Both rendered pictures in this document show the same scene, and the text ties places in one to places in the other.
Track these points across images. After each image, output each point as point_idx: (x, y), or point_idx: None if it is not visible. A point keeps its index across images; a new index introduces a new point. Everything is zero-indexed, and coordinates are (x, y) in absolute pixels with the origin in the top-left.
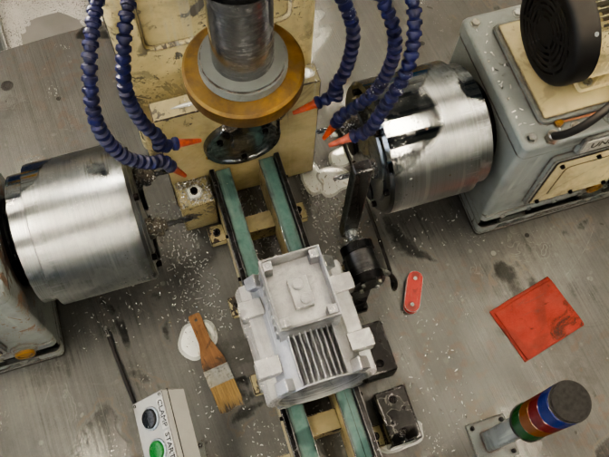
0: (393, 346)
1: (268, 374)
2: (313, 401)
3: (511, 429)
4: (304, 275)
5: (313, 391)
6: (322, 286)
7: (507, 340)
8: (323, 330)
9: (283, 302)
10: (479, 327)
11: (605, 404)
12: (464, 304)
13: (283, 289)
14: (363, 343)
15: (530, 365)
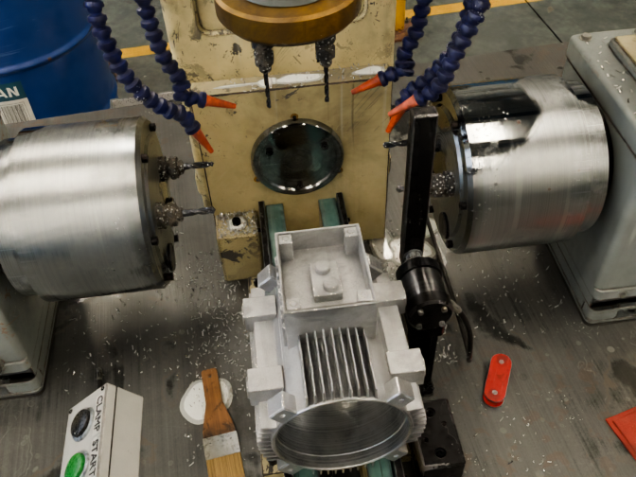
0: (465, 445)
1: (262, 387)
2: None
3: None
4: (335, 260)
5: (334, 456)
6: (357, 279)
7: (633, 460)
8: (348, 332)
9: (299, 291)
10: (591, 438)
11: None
12: (569, 405)
13: (303, 276)
14: (408, 366)
15: None
